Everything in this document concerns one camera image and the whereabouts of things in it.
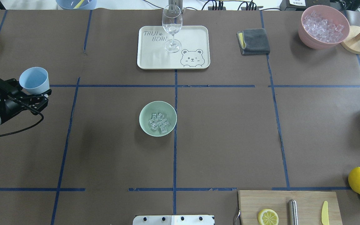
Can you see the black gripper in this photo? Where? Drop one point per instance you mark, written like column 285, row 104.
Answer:
column 7, row 107

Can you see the light blue cup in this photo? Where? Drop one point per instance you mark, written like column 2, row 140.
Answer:
column 35, row 78

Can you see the green bowl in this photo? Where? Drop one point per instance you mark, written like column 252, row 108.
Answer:
column 157, row 107

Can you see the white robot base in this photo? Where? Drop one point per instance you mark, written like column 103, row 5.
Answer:
column 174, row 220

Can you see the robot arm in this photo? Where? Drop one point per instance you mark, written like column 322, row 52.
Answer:
column 42, row 118

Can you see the blue bowl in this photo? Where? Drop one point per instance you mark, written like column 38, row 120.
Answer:
column 77, row 4

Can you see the ice cubes in green bowl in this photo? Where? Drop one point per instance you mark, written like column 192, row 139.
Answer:
column 159, row 122

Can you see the pink bowl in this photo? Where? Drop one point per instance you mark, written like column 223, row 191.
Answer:
column 328, row 13

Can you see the ice cubes in pink bowl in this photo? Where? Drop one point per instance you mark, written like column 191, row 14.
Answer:
column 322, row 29

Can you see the cream bear tray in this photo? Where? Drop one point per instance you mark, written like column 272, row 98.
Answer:
column 194, row 53

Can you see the wine glass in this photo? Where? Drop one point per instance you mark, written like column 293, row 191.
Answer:
column 172, row 22

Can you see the grey folded cloth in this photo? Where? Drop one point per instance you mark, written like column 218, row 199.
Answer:
column 253, row 42

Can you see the lemon half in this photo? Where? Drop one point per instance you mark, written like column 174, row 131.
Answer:
column 268, row 216

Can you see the steel muddler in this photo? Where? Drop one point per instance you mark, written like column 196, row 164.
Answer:
column 293, row 212

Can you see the wooden cutting board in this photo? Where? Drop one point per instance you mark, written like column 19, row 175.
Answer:
column 309, row 206

